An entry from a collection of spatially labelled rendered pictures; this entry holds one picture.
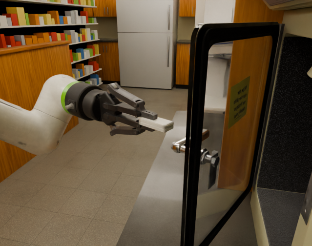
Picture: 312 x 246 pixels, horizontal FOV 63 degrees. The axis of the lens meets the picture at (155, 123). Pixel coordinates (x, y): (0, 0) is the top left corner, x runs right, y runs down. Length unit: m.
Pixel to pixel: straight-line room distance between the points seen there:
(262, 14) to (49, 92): 0.55
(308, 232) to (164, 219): 0.37
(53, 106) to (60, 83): 0.06
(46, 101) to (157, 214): 0.41
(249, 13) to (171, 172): 0.50
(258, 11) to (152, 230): 0.55
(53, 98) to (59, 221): 1.52
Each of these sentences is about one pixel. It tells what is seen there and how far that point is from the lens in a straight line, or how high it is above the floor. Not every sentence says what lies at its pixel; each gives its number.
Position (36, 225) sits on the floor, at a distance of 2.17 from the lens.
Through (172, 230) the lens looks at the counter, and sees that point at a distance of 0.64.
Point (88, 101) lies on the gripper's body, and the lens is 0.61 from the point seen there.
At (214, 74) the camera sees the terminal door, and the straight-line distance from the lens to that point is 0.36.
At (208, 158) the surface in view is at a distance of 0.38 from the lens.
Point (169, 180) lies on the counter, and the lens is 0.79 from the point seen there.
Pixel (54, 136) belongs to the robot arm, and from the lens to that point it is 0.73.
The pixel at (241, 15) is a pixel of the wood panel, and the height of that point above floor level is 1.40.
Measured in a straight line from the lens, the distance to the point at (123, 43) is 5.48.
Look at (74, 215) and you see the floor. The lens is 2.16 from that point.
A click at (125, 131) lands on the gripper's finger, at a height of 1.16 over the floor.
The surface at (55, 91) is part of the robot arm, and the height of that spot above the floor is 1.22.
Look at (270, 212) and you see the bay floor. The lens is 0.62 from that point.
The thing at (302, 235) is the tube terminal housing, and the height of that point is 1.15.
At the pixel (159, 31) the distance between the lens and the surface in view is 5.26.
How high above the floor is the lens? 1.39
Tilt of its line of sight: 22 degrees down
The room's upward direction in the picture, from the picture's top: straight up
